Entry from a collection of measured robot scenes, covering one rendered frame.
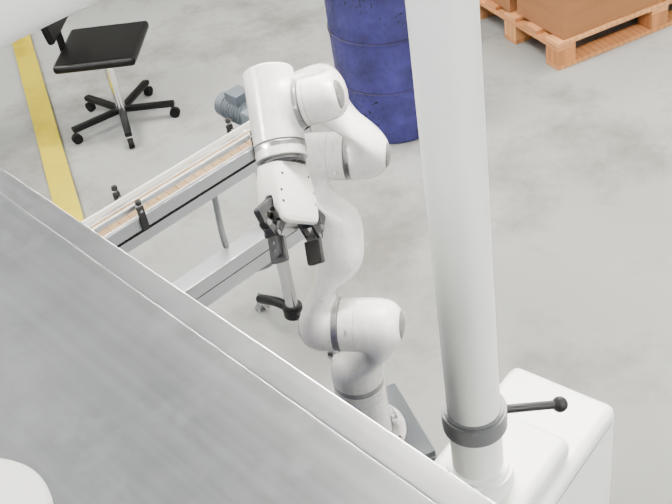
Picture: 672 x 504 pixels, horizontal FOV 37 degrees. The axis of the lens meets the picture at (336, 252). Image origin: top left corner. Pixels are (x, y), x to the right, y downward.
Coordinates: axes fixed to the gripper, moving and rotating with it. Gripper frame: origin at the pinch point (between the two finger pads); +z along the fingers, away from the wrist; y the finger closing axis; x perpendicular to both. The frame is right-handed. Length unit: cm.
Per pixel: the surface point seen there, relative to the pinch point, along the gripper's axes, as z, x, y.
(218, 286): -27, -142, -139
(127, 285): 9, 19, 54
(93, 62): -170, -265, -209
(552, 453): 35.7, 31.9, -9.4
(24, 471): 26, 23, 72
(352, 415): 26, 45, 55
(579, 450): 36, 33, -16
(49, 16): -2, 47, 84
